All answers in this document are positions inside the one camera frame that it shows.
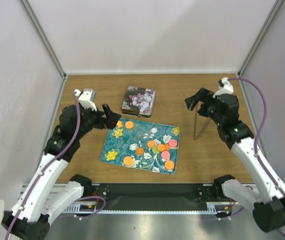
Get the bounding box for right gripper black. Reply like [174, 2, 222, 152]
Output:
[184, 87, 224, 127]

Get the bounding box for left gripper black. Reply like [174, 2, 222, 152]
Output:
[74, 103, 121, 139]

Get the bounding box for metal tongs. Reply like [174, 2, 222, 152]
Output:
[193, 104, 211, 141]

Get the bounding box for gold tin lid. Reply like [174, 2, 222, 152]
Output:
[121, 86, 156, 112]

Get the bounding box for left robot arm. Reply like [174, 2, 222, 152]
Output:
[1, 103, 121, 240]

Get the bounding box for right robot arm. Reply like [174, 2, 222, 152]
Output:
[184, 88, 285, 233]

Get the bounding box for orange fish cookie left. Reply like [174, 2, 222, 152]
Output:
[116, 120, 123, 129]

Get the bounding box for orange round cookie top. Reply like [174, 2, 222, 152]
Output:
[125, 120, 135, 129]

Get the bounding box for square cookie tin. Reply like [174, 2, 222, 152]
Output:
[121, 108, 152, 119]

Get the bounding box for orange dotted cookie front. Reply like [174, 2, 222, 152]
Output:
[123, 156, 134, 166]

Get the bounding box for orange dotted cookie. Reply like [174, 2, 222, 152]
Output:
[123, 156, 134, 166]
[164, 160, 175, 171]

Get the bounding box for orange round cookie centre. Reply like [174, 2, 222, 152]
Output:
[147, 140, 156, 149]

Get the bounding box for teal floral tray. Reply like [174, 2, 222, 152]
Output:
[100, 117, 181, 175]

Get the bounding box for green cookie under pile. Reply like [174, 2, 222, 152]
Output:
[152, 146, 159, 154]

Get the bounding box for orange round cookie pile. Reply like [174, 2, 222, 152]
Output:
[156, 143, 166, 152]

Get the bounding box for pink round cookie upper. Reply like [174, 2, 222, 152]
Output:
[168, 138, 178, 148]

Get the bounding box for pink round cookie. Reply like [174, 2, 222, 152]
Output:
[168, 138, 178, 148]
[161, 150, 171, 161]

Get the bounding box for pink round cookie lower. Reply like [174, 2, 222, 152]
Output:
[161, 150, 171, 161]

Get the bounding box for orange dotted cookie right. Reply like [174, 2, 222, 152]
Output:
[164, 160, 175, 171]

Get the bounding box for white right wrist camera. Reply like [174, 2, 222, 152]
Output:
[212, 77, 234, 98]

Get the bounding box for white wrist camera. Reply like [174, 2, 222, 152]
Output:
[74, 88, 97, 111]
[212, 77, 234, 98]

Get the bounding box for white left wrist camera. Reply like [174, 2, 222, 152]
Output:
[74, 88, 97, 111]

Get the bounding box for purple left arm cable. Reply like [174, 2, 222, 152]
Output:
[4, 89, 107, 240]

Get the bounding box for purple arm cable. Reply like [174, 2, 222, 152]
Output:
[217, 77, 285, 240]
[4, 89, 107, 240]

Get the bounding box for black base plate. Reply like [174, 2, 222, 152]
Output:
[92, 183, 231, 212]

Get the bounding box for aluminium frame rail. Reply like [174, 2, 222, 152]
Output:
[17, 182, 285, 240]

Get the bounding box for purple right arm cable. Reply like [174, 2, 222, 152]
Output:
[217, 77, 285, 240]

